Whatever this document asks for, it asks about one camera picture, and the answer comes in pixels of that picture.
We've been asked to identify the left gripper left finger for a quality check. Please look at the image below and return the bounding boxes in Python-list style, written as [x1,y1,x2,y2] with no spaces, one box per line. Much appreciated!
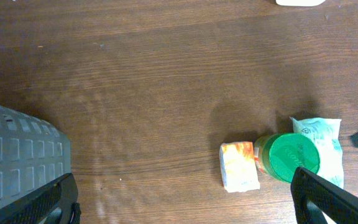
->
[0,173,81,224]

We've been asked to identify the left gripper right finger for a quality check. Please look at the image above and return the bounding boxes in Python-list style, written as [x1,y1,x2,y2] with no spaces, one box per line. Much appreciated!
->
[290,167,358,223]

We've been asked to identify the mint green plastic packet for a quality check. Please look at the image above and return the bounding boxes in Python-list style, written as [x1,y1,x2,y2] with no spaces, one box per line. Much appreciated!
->
[290,117,344,189]

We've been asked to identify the green-lid jar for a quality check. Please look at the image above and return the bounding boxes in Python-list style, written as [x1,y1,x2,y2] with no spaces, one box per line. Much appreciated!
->
[254,133,321,183]

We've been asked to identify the orange tissue packet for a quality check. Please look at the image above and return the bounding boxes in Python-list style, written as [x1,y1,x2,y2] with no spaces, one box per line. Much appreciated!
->
[219,141,260,193]

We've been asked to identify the white barcode scanner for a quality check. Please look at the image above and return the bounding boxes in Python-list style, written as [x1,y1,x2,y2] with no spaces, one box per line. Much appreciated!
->
[275,0,326,7]

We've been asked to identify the grey plastic basket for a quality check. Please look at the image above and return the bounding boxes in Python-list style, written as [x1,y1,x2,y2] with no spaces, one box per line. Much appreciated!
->
[0,106,71,209]

